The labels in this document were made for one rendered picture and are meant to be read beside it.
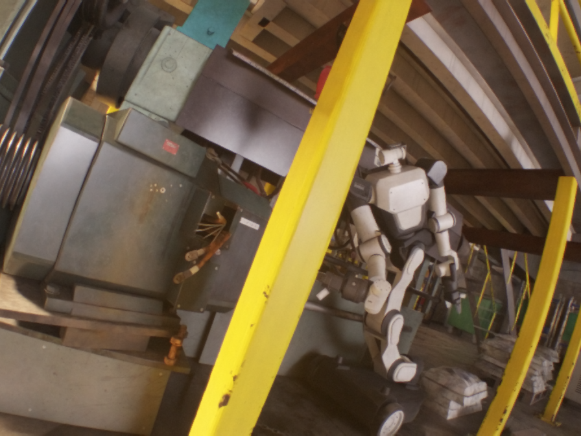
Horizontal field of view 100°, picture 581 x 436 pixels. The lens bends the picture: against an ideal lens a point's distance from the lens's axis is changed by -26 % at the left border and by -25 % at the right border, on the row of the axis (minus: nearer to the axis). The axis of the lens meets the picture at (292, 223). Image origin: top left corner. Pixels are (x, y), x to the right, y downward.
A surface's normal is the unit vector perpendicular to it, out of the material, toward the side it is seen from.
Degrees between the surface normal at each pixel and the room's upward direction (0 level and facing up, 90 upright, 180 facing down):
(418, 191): 105
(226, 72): 78
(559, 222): 90
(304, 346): 90
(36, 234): 90
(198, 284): 90
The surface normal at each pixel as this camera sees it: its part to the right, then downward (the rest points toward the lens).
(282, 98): 0.54, -0.08
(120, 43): 0.38, 0.32
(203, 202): -0.59, -0.29
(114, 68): 0.18, 0.63
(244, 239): 0.72, 0.22
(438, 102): 0.47, 0.11
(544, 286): -0.80, -0.35
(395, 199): 0.18, 0.27
